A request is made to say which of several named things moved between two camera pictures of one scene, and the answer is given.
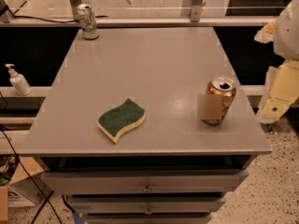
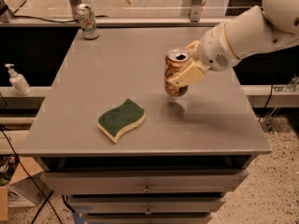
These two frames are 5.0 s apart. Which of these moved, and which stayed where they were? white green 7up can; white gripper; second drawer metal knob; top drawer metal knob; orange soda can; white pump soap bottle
Moved: white gripper; orange soda can
Stayed: white green 7up can; white pump soap bottle; top drawer metal knob; second drawer metal knob
